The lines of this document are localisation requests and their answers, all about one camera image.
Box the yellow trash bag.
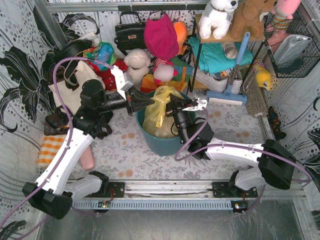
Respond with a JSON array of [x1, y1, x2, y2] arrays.
[[142, 85, 184, 139]]

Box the teal trash bin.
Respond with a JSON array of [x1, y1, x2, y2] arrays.
[[135, 108, 182, 157]]

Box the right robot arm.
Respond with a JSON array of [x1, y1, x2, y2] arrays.
[[165, 94, 296, 191]]

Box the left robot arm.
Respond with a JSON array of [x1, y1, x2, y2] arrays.
[[22, 79, 154, 220]]

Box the cream canvas tote bag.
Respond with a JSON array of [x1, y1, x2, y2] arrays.
[[56, 60, 105, 115]]

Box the magenta cloth bag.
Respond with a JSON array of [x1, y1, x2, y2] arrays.
[[143, 13, 179, 61]]

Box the rainbow striped cloth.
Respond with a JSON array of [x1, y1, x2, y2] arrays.
[[139, 65, 195, 95]]

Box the red cloth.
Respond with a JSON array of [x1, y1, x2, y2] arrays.
[[88, 58, 128, 91]]

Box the pink white plush doll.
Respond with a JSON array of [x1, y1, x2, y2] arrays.
[[153, 58, 178, 84]]

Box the cream plush lamb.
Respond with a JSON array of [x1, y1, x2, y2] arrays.
[[124, 48, 151, 87]]

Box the brown patterned handbag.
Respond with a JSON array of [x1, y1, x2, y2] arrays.
[[44, 105, 70, 136]]

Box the teal cloth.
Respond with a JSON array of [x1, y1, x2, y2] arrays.
[[188, 37, 253, 74]]

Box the pink case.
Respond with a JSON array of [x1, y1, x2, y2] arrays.
[[79, 145, 95, 171]]

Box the black leather handbag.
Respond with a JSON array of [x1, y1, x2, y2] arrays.
[[114, 11, 147, 56]]

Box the orange plush toy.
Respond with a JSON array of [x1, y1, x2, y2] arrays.
[[173, 21, 188, 55]]

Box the orange checkered cloth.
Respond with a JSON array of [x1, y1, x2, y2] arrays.
[[37, 134, 67, 169]]

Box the yellow plush duck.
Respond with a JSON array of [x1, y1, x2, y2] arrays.
[[253, 61, 272, 91]]

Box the white plush dog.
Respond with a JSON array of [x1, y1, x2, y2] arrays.
[[199, 0, 239, 40]]

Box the brown teddy bear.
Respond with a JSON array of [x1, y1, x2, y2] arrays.
[[230, 0, 278, 40]]

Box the silver foil pouch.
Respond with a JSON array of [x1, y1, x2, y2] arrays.
[[273, 34, 313, 65]]

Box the pink plush toy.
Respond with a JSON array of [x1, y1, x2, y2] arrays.
[[267, 0, 301, 31]]

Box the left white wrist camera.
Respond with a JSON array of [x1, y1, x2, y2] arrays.
[[110, 65, 134, 100]]

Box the blue handled mop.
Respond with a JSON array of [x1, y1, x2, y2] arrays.
[[206, 32, 251, 106]]

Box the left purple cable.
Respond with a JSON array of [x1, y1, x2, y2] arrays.
[[0, 56, 115, 240]]

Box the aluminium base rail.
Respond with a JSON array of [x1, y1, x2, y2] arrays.
[[109, 180, 306, 199]]

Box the black wire basket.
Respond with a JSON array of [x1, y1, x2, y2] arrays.
[[264, 12, 320, 78]]

